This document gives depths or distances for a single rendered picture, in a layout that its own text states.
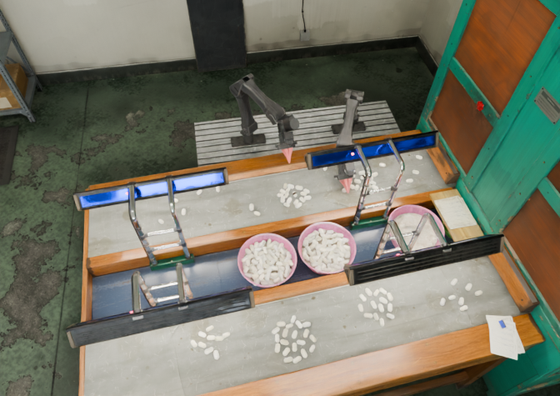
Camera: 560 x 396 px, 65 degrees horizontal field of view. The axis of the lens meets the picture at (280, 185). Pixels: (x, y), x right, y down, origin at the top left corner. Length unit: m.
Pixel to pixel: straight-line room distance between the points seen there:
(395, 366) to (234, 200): 1.04
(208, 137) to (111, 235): 0.80
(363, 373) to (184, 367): 0.69
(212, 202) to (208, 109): 1.65
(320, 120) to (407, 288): 1.15
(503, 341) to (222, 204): 1.36
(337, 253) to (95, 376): 1.12
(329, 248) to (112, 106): 2.49
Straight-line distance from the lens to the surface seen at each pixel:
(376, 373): 1.87
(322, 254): 2.06
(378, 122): 2.73
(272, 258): 2.03
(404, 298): 2.03
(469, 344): 2.02
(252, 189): 2.24
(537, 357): 2.26
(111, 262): 2.12
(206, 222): 2.15
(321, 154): 1.92
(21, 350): 3.00
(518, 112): 1.96
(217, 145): 2.57
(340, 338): 1.91
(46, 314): 3.03
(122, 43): 4.05
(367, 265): 1.64
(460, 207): 2.32
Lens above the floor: 2.54
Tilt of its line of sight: 53 degrees down
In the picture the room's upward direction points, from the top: 1 degrees clockwise
